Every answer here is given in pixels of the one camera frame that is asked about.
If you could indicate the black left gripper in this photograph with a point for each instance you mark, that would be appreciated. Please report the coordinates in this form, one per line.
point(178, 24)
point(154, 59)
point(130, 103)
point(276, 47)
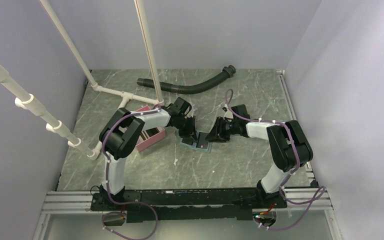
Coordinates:
point(190, 134)

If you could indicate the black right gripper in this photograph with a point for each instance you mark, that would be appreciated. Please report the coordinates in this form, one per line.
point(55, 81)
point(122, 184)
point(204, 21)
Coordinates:
point(217, 134)

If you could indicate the mint green card holder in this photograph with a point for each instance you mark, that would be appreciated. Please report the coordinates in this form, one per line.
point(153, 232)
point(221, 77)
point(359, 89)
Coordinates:
point(189, 142)

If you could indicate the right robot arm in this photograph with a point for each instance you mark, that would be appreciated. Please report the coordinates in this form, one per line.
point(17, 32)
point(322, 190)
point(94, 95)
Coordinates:
point(288, 144)

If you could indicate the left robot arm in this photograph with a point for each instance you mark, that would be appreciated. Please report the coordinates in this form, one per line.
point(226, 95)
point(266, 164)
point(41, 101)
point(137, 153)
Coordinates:
point(120, 135)

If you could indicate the pink card box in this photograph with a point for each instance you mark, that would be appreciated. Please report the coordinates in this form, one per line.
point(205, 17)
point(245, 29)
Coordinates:
point(150, 139)

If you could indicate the card stack in box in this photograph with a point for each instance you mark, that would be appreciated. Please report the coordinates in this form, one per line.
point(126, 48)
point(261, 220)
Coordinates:
point(146, 134)

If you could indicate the white PVC pipe with fittings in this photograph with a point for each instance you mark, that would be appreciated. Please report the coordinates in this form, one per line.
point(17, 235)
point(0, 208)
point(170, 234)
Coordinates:
point(29, 102)

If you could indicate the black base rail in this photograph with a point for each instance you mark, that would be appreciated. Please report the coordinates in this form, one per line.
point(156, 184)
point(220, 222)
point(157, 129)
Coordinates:
point(190, 204)

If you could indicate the white PVC pipe frame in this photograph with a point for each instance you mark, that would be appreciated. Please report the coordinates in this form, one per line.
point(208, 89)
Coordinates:
point(107, 33)

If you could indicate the aluminium frame rail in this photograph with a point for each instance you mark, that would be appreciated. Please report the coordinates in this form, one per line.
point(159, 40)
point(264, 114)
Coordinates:
point(81, 202)

